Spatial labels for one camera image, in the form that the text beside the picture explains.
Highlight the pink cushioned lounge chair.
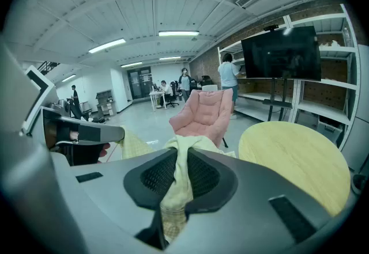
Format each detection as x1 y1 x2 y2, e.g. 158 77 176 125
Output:
169 88 234 150

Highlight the translucent plastic storage bin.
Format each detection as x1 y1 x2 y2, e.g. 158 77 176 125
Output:
317 116 344 144

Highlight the person's left hand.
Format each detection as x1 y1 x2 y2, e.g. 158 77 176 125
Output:
97 142 111 164

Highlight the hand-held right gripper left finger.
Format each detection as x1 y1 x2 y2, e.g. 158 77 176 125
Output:
48 147 178 254

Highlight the black round floor device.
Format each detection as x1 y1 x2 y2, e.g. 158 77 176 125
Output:
351 173 368 195

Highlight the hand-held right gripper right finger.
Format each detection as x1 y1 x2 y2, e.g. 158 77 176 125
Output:
161 147 358 254

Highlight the beige cloth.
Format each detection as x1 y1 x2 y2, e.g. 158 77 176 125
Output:
116 125 237 245

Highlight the white office desk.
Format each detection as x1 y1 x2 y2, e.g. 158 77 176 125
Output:
149 90 168 111

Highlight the dark double door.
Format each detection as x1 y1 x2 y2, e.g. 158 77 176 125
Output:
127 66 153 100

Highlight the round wooden side table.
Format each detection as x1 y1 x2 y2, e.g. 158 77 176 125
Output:
238 121 352 217

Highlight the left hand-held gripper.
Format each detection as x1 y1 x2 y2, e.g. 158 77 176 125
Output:
21 65 126 149

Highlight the large black television screen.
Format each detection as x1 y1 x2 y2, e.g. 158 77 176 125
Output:
240 26 322 81

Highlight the grey open shelf cabinet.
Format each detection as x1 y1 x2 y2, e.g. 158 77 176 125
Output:
96 89 118 117

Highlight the black television floor stand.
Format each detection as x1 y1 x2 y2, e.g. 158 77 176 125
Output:
262 77 293 123

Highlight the black metal staircase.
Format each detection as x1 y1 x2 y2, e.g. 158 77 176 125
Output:
37 61 61 76

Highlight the white metal shelving unit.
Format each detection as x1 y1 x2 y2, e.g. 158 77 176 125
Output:
217 3 361 151

